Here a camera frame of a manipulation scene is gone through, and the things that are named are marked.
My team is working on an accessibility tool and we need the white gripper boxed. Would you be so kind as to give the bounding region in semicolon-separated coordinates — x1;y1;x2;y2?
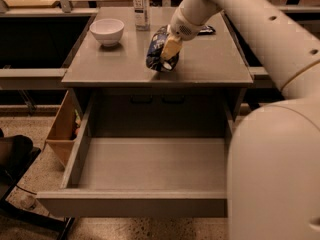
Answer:
160;7;204;61

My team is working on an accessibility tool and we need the blue chip bag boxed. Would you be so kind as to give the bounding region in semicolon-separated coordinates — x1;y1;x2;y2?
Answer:
146;25;179;72

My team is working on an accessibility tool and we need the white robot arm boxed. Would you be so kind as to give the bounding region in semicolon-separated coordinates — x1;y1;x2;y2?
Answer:
162;0;320;240

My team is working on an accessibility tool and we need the open grey top drawer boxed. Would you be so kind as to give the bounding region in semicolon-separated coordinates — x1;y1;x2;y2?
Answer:
38;95;229;218

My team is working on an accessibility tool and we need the small dark snack packet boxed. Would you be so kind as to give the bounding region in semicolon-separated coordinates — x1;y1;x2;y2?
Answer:
198;25;216;36

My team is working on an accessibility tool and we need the grey metal cabinet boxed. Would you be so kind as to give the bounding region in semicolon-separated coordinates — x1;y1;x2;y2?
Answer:
62;8;252;137

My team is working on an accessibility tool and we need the clear plastic water bottle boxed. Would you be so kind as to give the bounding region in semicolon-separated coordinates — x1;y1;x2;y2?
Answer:
133;0;150;31

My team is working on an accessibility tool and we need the white ceramic bowl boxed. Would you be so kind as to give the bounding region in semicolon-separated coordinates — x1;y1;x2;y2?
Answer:
89;18;124;47

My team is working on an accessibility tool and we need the brown cardboard box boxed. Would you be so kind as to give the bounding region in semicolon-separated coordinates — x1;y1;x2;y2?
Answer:
46;91;81;166

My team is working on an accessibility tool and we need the black chair base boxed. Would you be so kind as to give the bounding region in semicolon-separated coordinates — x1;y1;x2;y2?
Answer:
0;127;76;240

